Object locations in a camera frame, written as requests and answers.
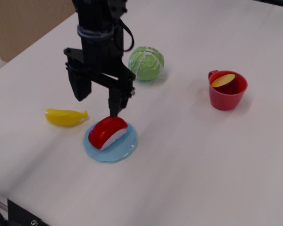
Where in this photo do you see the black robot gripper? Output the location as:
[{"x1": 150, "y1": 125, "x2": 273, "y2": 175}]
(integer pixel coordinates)
[{"x1": 64, "y1": 35, "x2": 135, "y2": 117}]

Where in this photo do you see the red and white toy sushi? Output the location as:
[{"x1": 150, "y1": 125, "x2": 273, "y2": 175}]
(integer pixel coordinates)
[{"x1": 88, "y1": 116, "x2": 128, "y2": 151}]

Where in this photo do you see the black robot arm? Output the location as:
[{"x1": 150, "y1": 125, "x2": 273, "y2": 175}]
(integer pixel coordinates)
[{"x1": 64, "y1": 0, "x2": 135, "y2": 117}]

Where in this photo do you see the light blue toy plate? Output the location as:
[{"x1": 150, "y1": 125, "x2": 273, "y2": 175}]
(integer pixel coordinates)
[{"x1": 83, "y1": 123, "x2": 138, "y2": 162}]

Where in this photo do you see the yellow toy banana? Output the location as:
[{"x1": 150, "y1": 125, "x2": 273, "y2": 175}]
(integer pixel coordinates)
[{"x1": 45, "y1": 108, "x2": 88, "y2": 126}]

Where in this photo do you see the green toy cabbage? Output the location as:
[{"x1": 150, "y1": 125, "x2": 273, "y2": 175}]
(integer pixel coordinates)
[{"x1": 128, "y1": 46, "x2": 165, "y2": 81}]

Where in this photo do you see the red plastic cup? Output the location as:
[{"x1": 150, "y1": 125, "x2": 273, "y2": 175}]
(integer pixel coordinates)
[{"x1": 208, "y1": 70, "x2": 248, "y2": 111}]

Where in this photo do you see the purple and yellow toy fruit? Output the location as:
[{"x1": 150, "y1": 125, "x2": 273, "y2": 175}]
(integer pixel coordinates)
[{"x1": 211, "y1": 73, "x2": 238, "y2": 95}]

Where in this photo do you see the black corner bracket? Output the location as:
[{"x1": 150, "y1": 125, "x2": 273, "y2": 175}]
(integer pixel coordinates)
[{"x1": 8, "y1": 199, "x2": 49, "y2": 226}]

